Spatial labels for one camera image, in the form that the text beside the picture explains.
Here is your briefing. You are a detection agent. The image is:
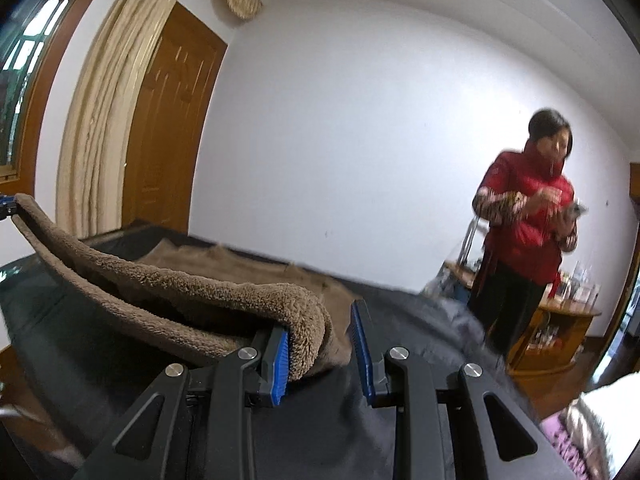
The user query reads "brown fleece jacket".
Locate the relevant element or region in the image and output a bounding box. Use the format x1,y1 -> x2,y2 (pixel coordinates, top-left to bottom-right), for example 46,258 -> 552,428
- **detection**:
12,194 -> 357,382

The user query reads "round wooden desk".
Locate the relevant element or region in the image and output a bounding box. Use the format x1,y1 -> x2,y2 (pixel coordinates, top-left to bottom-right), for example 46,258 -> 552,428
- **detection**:
444,259 -> 604,376

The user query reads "black bed cover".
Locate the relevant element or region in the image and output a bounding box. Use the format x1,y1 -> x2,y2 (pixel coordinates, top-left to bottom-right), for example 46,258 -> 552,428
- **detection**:
0,221 -> 542,480

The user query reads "white folded quilt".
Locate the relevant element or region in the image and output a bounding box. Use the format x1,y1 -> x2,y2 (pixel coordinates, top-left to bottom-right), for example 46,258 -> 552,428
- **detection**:
560,372 -> 639,479

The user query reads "wooden framed window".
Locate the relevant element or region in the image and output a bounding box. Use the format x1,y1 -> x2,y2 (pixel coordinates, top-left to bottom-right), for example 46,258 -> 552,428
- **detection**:
1,0 -> 92,195

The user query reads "beige curtain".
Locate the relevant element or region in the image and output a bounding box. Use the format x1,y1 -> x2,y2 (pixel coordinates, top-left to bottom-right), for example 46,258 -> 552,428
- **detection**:
55,0 -> 262,237

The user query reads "brown wooden door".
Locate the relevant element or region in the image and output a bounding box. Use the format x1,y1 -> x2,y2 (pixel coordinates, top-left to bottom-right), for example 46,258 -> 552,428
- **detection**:
122,3 -> 227,232

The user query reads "woman in red jacket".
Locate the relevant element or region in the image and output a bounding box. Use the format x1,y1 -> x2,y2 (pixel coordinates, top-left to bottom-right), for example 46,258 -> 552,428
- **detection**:
469,108 -> 579,356

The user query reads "brown wooden wardrobe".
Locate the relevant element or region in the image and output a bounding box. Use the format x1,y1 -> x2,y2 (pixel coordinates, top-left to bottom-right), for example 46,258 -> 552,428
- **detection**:
629,162 -> 640,204

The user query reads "white desk lamp frame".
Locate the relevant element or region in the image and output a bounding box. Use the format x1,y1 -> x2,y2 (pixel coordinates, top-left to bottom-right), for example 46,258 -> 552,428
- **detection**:
456,216 -> 488,266

